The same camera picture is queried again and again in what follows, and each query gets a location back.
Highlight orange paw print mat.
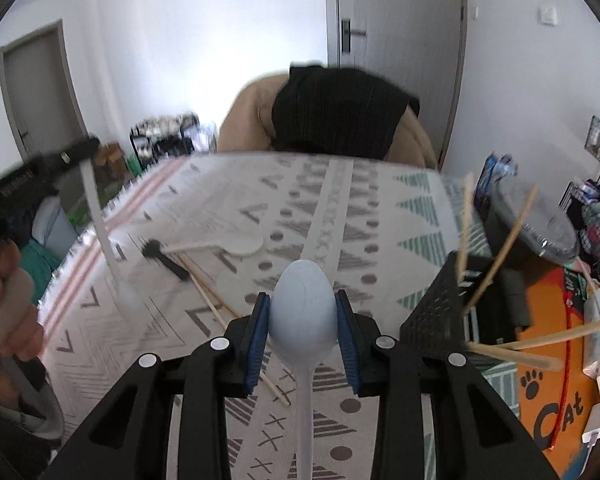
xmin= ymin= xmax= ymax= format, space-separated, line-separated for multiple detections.
xmin=517 ymin=265 xmax=600 ymax=461

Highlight white plastic fork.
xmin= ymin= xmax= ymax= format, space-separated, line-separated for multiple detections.
xmin=77 ymin=157 xmax=143 ymax=321

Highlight wooden spoon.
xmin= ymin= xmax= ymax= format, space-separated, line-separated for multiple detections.
xmin=162 ymin=232 xmax=266 ymax=261

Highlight patterned tablecloth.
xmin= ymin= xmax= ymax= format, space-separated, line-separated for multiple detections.
xmin=37 ymin=154 xmax=526 ymax=480

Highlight red strip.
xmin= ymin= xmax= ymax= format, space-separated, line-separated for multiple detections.
xmin=550 ymin=267 xmax=581 ymax=448

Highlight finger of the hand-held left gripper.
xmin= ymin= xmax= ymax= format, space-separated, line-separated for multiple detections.
xmin=40 ymin=136 xmax=102 ymax=173

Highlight beige chair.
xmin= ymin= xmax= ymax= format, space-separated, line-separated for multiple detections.
xmin=216 ymin=72 xmax=438 ymax=171

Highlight black bowl with clear lid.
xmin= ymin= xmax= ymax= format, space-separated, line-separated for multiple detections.
xmin=490 ymin=180 xmax=578 ymax=266

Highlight person's left forearm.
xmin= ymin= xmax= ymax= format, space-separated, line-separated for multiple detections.
xmin=0 ymin=350 xmax=66 ymax=461

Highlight small black brush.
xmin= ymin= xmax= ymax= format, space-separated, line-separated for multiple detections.
xmin=142 ymin=239 xmax=191 ymax=282

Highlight cardboard boxes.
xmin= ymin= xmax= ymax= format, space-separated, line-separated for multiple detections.
xmin=97 ymin=142 xmax=126 ymax=171

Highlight pile of wooden chopsticks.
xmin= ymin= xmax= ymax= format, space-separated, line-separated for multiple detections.
xmin=177 ymin=172 xmax=600 ymax=407

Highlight person's left hand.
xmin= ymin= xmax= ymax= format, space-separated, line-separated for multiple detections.
xmin=0 ymin=237 xmax=47 ymax=361

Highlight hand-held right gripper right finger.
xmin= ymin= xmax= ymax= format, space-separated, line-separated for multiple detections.
xmin=334 ymin=290 xmax=561 ymax=480

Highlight blue and white packet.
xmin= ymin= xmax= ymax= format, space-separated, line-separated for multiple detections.
xmin=475 ymin=152 xmax=518 ymax=211

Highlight white plastic spoon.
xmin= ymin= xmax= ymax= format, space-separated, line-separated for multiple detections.
xmin=269 ymin=259 xmax=339 ymax=480

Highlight wire basket with clothes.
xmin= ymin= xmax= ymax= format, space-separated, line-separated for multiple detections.
xmin=560 ymin=180 xmax=600 ymax=281

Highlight grey interior door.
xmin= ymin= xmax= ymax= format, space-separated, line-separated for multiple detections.
xmin=0 ymin=20 xmax=98 ymax=161

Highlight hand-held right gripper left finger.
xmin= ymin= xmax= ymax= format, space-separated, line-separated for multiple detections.
xmin=40 ymin=292 xmax=272 ymax=480

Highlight black door handle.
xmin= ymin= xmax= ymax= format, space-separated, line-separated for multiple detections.
xmin=340 ymin=17 xmax=368 ymax=53

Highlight grey door with handle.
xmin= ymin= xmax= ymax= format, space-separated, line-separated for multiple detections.
xmin=325 ymin=0 xmax=468 ymax=171

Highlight black slotted utensil holder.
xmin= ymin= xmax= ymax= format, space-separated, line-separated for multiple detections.
xmin=399 ymin=252 xmax=503 ymax=361

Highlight black shoe rack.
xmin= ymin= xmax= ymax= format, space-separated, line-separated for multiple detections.
xmin=130 ymin=112 xmax=218 ymax=171

